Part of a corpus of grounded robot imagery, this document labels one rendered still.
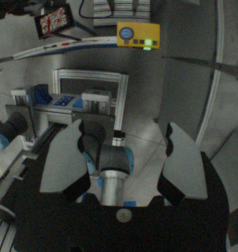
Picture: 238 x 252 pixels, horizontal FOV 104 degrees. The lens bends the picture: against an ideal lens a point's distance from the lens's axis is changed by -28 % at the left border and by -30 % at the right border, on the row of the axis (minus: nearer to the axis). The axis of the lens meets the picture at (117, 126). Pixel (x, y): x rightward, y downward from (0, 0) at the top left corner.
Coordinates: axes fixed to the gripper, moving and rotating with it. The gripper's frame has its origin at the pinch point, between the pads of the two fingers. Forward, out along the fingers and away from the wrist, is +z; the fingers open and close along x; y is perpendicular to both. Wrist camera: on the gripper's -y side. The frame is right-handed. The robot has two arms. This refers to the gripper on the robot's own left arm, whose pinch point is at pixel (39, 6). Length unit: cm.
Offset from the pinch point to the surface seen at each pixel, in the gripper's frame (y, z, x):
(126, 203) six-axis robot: 9, 117, -351
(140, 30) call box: 31.1, 18.7, -12.9
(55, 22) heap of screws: -19.0, 26.5, 1.1
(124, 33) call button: 26.0, 16.0, -14.3
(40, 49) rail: -30.2, 23.0, -14.0
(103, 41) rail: 8.7, 33.9, -15.1
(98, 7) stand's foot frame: -32, 103, 35
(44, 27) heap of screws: -26.7, 24.3, -0.4
